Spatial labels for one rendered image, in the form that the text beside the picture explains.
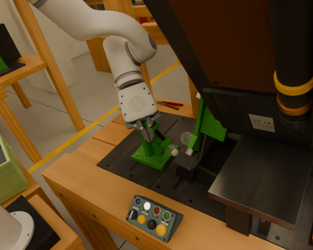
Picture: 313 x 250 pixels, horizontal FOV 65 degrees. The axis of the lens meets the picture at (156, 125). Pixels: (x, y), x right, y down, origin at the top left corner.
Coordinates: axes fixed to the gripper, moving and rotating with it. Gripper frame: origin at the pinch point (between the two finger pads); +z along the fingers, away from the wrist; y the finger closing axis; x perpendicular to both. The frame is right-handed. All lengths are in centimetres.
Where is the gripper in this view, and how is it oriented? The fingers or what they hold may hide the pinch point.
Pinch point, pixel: (148, 136)
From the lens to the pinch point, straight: 70.3
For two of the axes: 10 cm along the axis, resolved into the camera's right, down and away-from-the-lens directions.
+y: 9.4, -3.4, 0.1
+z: 3.3, 9.3, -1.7
